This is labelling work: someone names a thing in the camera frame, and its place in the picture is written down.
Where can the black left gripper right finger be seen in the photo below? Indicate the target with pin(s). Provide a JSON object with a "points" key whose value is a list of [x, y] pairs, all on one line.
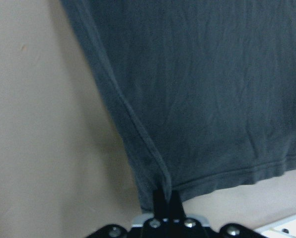
{"points": [[175, 207]]}

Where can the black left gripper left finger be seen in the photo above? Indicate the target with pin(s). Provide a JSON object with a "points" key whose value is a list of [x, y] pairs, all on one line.
{"points": [[160, 206]]}

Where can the black printed t-shirt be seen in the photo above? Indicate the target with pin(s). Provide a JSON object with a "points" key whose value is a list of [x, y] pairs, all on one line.
{"points": [[202, 92]]}

